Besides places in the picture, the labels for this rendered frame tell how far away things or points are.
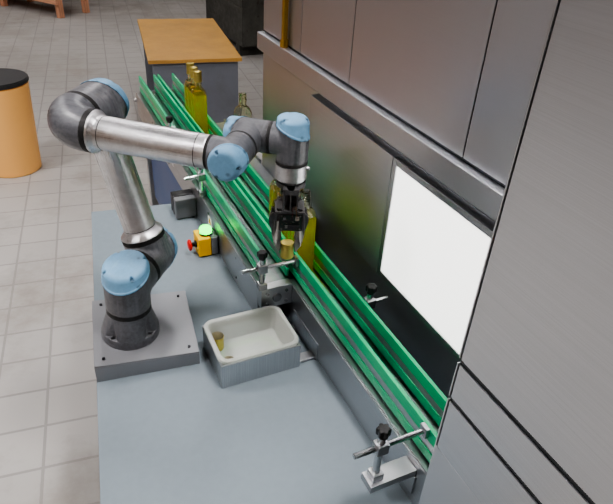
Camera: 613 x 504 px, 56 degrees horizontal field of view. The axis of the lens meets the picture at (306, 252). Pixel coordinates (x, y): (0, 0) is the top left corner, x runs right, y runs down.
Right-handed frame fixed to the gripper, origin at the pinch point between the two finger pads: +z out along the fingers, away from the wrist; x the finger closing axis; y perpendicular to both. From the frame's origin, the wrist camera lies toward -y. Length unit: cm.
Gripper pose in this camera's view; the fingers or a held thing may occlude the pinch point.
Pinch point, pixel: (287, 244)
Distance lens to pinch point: 148.8
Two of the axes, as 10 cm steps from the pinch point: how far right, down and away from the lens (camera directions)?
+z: -0.6, 8.3, 5.5
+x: 10.0, 0.3, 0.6
